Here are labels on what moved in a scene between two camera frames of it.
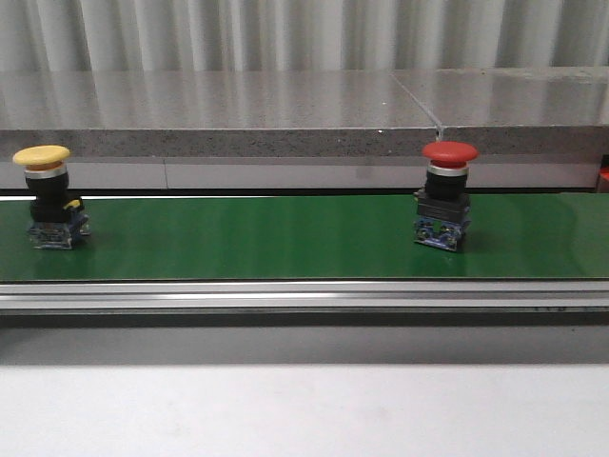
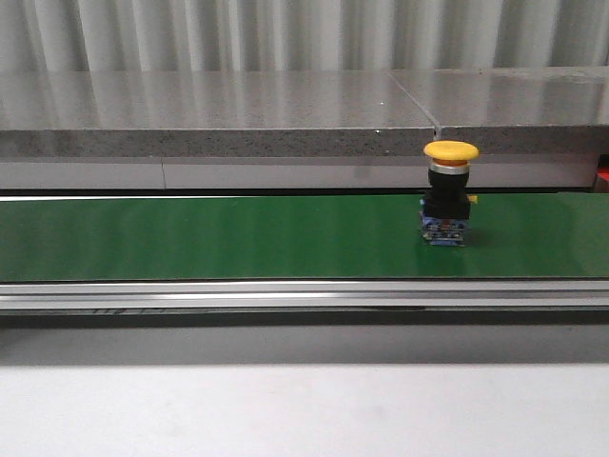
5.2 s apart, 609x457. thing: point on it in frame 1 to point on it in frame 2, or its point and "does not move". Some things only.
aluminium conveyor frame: (302, 297) does not move
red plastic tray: (602, 184) does not move
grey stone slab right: (559, 111) does not move
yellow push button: (57, 219) to (445, 209)
